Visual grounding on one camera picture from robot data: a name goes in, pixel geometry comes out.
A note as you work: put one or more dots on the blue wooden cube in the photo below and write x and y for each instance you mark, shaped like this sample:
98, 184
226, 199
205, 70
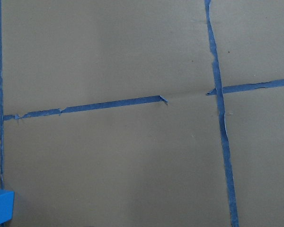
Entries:
6, 205

